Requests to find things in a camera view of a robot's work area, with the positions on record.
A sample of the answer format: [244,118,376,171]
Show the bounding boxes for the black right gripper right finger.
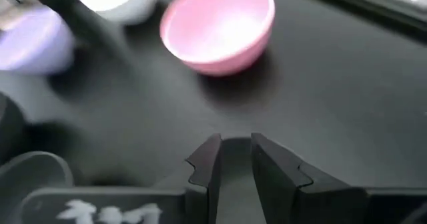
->
[250,132,427,224]

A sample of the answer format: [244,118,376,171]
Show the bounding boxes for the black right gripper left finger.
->
[19,133,223,224]

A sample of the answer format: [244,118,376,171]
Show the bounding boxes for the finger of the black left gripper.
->
[19,0,111,51]
[49,0,126,51]

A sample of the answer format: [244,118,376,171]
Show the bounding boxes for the white bowl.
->
[76,0,159,25]

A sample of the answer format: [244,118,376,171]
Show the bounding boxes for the purple bowl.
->
[0,5,77,75]

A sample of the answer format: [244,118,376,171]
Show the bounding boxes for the pink bowl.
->
[159,0,276,77]

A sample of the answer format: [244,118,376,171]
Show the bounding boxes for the black bowl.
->
[0,150,75,224]

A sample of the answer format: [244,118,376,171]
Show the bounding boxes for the black table frame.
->
[293,0,427,30]

